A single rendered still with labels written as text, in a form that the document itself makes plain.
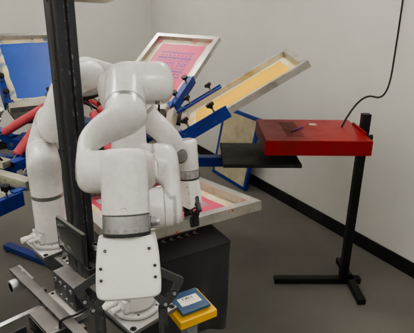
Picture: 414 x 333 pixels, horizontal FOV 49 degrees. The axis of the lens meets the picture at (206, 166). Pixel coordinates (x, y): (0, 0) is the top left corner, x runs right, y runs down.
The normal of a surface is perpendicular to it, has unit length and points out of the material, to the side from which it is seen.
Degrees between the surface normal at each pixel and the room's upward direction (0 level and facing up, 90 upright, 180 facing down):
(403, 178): 90
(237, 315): 0
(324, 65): 90
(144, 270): 70
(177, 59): 32
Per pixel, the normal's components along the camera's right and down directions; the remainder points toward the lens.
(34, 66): 0.29, -0.62
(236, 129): -0.84, 0.00
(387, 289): 0.01, -0.93
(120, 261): 0.12, 0.00
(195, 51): -0.25, -0.63
